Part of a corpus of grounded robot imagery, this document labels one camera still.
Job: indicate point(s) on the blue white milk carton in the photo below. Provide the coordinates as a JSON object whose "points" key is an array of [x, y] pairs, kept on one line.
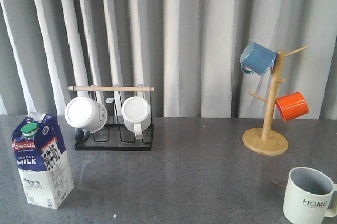
{"points": [[42, 160]]}

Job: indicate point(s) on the cream HOME mug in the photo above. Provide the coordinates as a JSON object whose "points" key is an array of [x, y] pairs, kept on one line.
{"points": [[309, 196]]}

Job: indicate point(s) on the white ribbed mug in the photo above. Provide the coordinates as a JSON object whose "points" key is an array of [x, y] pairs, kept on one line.
{"points": [[136, 115]]}

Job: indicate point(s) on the grey curtain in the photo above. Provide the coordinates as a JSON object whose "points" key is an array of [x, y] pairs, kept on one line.
{"points": [[188, 50]]}

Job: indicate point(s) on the white smiley face mug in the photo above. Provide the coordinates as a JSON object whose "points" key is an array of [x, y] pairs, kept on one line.
{"points": [[86, 116]]}

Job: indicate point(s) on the blue enamel mug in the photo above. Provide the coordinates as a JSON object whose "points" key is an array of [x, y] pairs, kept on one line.
{"points": [[257, 59]]}

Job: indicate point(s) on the wooden mug tree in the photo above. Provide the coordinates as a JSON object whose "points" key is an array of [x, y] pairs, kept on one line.
{"points": [[264, 140]]}

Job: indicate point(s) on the orange enamel mug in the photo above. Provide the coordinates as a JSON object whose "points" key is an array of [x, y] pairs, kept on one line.
{"points": [[292, 106]]}

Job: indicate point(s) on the black wire mug rack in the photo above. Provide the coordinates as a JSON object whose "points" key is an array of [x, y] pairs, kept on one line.
{"points": [[114, 135]]}

